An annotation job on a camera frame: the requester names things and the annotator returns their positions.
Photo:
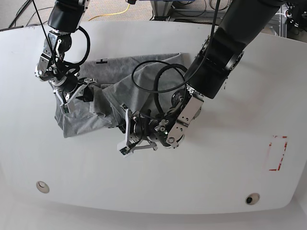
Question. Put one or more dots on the table grommet hole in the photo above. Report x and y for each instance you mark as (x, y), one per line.
(42, 187)
(252, 199)

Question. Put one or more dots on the red tape rectangle marking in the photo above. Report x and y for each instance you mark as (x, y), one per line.
(276, 152)

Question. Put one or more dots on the left table grommet hole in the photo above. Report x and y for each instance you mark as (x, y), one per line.
(42, 187)

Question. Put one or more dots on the grey t-shirt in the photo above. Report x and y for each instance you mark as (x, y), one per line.
(114, 87)

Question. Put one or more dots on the right table grommet hole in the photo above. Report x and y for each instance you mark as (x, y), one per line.
(252, 199)

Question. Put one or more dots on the aluminium frame base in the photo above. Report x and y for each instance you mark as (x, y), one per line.
(202, 11)

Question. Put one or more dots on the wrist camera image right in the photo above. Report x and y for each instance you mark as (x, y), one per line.
(124, 150)

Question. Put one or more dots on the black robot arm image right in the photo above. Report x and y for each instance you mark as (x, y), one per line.
(219, 55)

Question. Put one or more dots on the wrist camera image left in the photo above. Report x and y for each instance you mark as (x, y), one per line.
(67, 108)

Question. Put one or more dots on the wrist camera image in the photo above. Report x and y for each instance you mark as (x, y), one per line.
(67, 108)
(124, 150)

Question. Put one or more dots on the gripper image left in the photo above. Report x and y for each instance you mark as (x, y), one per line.
(67, 90)

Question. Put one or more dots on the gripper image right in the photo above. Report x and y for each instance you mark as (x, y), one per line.
(136, 137)

